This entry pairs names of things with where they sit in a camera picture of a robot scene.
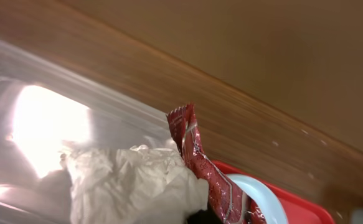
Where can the clear plastic bin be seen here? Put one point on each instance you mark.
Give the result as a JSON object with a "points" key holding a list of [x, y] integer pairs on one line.
{"points": [[42, 108]]}

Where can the white napkin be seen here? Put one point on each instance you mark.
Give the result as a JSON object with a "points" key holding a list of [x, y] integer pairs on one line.
{"points": [[137, 185]]}

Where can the light blue plate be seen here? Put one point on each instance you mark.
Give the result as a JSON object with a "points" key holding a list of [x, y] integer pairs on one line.
{"points": [[266, 200]]}

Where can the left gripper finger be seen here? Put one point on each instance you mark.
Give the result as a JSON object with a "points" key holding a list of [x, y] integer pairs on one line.
{"points": [[204, 217]]}

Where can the red serving tray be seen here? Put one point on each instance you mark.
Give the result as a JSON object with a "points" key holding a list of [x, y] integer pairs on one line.
{"points": [[298, 210]]}

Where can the red snack wrapper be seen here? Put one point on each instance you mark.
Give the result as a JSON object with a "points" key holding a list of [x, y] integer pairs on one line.
{"points": [[225, 198]]}

